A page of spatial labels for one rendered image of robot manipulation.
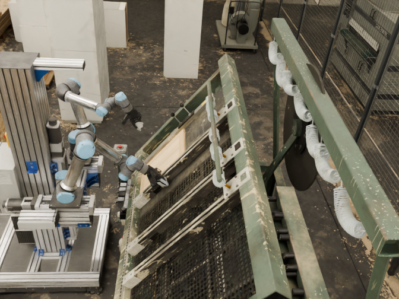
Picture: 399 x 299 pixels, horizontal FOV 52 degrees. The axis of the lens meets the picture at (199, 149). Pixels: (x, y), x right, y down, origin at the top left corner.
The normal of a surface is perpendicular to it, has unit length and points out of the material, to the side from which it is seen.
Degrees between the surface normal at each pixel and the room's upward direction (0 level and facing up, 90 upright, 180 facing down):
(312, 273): 0
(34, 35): 90
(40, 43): 90
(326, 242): 0
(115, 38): 90
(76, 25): 90
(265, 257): 52
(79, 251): 0
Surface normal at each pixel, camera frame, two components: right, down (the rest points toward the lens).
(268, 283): -0.75, -0.51
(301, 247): 0.07, -0.80
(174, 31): 0.06, 0.61
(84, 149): 0.36, 0.48
